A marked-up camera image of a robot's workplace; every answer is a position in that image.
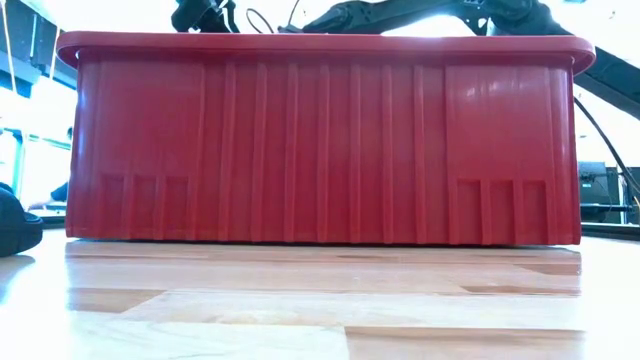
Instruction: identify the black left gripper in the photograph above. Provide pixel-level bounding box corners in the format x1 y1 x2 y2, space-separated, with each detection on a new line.
171 0 241 34

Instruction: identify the black rubber slide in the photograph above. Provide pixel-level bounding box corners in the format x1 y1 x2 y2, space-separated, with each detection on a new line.
0 184 45 259

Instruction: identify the red plastic bin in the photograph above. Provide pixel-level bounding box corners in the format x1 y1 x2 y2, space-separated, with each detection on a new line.
55 30 597 247

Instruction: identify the dark grey building frame structure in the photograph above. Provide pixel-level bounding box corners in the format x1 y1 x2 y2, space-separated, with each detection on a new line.
0 0 79 99

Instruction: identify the teal metal post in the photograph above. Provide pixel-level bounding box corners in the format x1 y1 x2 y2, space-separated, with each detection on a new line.
10 130 27 201

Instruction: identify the black aluminium frame rail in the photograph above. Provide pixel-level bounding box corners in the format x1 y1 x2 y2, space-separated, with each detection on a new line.
579 222 640 242
42 209 67 231

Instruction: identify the black robot arm with cables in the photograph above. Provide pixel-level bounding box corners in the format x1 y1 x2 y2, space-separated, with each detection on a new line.
573 97 640 197

